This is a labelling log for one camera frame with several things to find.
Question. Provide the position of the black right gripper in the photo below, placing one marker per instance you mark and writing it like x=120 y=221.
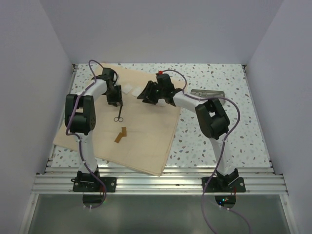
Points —
x=146 y=95

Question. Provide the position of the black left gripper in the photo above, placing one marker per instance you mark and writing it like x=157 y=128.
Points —
x=113 y=101

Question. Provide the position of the steel scissors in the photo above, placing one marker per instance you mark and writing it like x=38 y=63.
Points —
x=119 y=118

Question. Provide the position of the steel forceps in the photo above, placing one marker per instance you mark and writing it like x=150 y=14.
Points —
x=202 y=93

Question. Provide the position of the steel tweezers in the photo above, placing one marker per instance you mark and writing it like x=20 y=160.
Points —
x=206 y=93

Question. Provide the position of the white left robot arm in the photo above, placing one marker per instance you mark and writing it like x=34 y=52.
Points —
x=80 y=115

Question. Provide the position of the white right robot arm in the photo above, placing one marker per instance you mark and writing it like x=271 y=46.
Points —
x=212 y=118

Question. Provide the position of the brown indicator tape strip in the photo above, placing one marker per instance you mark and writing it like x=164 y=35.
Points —
x=121 y=134

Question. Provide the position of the beige cloth drape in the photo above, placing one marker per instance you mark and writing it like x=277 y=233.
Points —
x=150 y=128

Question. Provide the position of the metal instrument tray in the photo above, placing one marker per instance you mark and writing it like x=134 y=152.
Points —
x=196 y=99

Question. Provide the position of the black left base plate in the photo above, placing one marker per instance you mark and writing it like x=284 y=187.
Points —
x=90 y=184

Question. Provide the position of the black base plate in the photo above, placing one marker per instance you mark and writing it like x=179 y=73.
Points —
x=90 y=184
x=216 y=186

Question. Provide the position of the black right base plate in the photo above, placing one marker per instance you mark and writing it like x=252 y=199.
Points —
x=216 y=186

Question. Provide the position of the aluminium rail frame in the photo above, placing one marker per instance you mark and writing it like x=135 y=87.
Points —
x=171 y=203

